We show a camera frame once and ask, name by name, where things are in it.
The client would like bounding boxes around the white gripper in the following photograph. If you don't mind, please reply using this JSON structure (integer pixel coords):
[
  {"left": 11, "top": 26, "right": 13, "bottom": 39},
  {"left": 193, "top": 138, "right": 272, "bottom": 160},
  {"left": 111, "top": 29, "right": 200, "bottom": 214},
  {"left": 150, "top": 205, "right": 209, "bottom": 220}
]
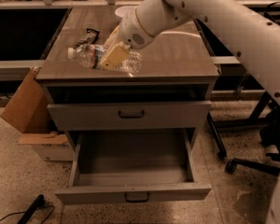
[{"left": 99, "top": 9, "right": 154, "bottom": 70}]

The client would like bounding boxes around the clear plastic water bottle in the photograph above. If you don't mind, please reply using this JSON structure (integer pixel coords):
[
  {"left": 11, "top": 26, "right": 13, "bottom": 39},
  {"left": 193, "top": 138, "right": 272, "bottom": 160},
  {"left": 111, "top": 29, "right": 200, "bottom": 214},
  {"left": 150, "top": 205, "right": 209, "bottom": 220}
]
[{"left": 67, "top": 44, "right": 142, "bottom": 74}]

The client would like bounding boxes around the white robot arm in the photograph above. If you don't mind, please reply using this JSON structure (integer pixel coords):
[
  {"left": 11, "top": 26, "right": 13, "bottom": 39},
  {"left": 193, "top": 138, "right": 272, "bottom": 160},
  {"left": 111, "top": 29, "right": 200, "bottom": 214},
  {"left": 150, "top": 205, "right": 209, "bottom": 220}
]
[{"left": 99, "top": 0, "right": 280, "bottom": 145}]

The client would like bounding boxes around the closed top drawer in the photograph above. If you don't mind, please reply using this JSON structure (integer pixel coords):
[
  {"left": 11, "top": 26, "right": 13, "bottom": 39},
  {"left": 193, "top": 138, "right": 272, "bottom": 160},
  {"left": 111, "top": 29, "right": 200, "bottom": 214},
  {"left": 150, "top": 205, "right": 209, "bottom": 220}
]
[{"left": 48, "top": 101, "right": 211, "bottom": 131}]

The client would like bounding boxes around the grey drawer cabinet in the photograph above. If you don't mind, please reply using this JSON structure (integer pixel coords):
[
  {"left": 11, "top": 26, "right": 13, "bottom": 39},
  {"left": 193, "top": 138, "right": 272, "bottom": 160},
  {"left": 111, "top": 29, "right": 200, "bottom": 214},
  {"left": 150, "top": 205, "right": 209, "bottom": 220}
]
[{"left": 35, "top": 4, "right": 220, "bottom": 205}]

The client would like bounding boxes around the open middle drawer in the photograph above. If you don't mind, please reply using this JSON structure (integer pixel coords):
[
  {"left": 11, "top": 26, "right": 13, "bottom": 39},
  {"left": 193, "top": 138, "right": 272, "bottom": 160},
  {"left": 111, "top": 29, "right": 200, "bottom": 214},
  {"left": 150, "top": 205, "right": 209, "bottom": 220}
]
[{"left": 55, "top": 129, "right": 211, "bottom": 204}]

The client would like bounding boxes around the white ceramic bowl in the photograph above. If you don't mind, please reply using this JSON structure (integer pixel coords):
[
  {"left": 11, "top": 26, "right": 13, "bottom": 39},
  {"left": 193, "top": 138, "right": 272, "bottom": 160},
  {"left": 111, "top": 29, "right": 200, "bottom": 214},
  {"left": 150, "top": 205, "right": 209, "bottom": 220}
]
[{"left": 115, "top": 6, "right": 135, "bottom": 21}]

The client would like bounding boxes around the brown cardboard box flap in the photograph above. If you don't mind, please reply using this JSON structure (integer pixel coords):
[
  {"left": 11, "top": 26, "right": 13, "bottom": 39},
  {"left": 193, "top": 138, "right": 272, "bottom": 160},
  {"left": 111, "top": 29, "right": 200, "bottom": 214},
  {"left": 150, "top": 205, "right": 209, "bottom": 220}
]
[{"left": 0, "top": 67, "right": 51, "bottom": 133}]

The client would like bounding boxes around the white cardboard box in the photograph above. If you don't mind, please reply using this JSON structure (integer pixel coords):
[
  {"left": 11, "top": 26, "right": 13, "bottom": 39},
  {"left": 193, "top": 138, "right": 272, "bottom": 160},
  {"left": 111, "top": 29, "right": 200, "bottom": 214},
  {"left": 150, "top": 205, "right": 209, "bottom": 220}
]
[{"left": 18, "top": 132, "right": 74, "bottom": 161}]

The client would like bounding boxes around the black side table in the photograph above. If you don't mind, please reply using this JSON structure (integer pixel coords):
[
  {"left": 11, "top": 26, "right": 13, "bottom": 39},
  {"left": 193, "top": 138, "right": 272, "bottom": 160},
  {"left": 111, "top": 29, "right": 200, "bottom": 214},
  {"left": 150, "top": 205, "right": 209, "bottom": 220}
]
[{"left": 207, "top": 62, "right": 280, "bottom": 161}]

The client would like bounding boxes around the black office chair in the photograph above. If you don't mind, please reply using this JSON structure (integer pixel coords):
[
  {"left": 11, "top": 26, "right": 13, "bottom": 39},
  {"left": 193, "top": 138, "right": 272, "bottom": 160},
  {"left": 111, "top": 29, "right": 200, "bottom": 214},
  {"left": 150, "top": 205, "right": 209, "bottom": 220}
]
[{"left": 225, "top": 105, "right": 280, "bottom": 177}]

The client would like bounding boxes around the black cable on floor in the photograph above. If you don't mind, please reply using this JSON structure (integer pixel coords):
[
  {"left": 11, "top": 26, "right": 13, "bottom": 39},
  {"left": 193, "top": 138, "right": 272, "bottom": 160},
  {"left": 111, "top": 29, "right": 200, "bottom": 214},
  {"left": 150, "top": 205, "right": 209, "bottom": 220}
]
[{"left": 0, "top": 194, "right": 56, "bottom": 224}]

